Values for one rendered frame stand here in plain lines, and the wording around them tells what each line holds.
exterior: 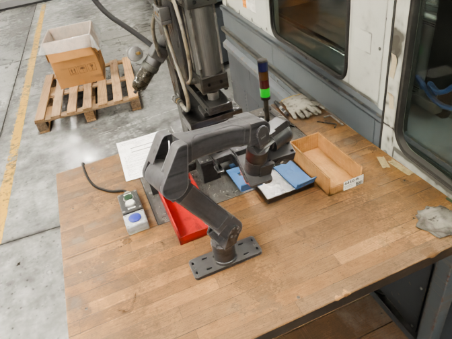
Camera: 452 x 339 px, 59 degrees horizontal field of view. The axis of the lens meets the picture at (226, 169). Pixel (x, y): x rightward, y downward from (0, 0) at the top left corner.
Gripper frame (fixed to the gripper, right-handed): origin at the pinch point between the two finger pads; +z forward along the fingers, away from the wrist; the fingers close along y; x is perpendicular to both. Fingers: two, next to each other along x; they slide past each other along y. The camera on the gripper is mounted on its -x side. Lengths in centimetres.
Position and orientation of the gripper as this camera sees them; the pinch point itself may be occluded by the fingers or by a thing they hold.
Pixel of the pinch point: (252, 183)
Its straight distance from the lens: 117.4
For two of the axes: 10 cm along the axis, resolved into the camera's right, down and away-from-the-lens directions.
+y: -3.6, -8.0, 4.8
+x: -9.3, 3.0, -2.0
